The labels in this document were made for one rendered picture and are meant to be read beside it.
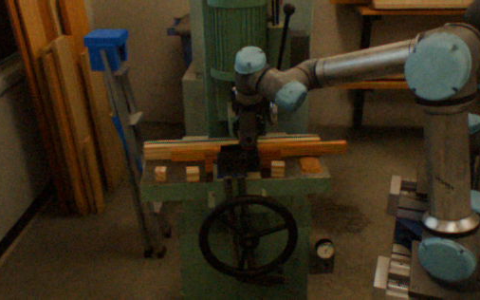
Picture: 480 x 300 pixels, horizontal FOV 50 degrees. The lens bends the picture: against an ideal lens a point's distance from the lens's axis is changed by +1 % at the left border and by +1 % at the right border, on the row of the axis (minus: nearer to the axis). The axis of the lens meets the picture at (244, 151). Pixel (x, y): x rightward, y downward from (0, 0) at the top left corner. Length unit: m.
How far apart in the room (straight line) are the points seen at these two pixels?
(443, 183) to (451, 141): 0.09
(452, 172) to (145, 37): 3.30
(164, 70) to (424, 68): 3.31
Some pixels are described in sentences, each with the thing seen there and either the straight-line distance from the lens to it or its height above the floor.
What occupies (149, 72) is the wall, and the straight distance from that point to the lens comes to 4.22.
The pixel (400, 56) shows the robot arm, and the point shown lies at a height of 1.37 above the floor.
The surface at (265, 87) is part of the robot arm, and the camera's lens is 1.25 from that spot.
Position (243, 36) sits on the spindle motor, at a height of 1.33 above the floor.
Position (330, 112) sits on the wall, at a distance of 4.22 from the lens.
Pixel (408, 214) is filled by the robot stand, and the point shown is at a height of 0.70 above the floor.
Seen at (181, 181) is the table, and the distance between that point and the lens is 1.61.
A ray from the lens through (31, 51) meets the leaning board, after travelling 2.91.
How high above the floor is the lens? 1.69
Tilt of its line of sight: 26 degrees down
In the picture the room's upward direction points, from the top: 1 degrees counter-clockwise
